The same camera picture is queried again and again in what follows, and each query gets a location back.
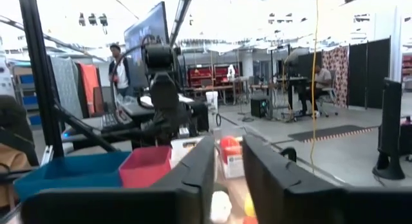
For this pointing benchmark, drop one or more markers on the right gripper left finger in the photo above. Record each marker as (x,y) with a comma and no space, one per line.
(128,206)

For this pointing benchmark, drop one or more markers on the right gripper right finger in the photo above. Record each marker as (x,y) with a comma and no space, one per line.
(322,204)

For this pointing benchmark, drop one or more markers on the yellow squash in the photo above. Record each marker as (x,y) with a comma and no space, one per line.
(248,205)

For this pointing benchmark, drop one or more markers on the white mushroom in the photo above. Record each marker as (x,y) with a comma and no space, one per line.
(220,206)

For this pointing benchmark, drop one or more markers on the bright red bell pepper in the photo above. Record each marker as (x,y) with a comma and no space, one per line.
(232,151)

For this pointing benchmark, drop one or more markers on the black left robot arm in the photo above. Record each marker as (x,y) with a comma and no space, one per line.
(164,92)

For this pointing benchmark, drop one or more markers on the red plastic bin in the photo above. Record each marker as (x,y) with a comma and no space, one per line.
(145,166)

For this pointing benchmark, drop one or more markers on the large blue plastic bin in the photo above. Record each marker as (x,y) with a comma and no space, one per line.
(80,172)

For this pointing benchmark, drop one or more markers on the black floor mat striped edge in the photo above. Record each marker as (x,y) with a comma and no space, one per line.
(328,134)

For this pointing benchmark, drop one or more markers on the white plastic bin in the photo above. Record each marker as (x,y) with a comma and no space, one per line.
(180,150)

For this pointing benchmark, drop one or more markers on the black backlit keyboard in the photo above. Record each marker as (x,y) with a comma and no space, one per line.
(109,120)

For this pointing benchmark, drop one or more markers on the wide clear plastic bin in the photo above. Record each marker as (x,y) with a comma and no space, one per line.
(235,172)

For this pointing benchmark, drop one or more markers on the grey desk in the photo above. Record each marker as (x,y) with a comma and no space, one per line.
(135,109)

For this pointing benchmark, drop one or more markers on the black monitor with stand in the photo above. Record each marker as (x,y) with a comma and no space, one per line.
(391,121)

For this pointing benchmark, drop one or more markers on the office chair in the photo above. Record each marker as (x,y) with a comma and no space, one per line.
(331,93)

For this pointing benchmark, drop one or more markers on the black computer tower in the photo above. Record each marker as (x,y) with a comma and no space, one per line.
(259,108)

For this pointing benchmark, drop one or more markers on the black office desk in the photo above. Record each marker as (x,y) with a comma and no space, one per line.
(296,85)

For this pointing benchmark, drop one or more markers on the person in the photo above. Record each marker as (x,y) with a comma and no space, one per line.
(322,79)
(120,72)

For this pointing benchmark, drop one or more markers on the orange hanging cloth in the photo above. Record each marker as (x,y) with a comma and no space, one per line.
(88,85)

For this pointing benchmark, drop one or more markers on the patterned curtain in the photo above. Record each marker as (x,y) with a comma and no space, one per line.
(336,76)

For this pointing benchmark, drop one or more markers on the white trash bin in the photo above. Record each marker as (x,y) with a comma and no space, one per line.
(211,100)

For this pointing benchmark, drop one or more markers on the grey hanging cloth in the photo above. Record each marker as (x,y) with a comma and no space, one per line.
(66,85)

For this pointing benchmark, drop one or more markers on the black partition panels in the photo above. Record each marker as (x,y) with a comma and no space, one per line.
(370,72)

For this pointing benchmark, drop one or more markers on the blue storage shelf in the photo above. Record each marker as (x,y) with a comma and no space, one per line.
(27,92)

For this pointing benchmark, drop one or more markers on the red shelving unit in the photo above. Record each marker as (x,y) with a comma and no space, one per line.
(209,74)

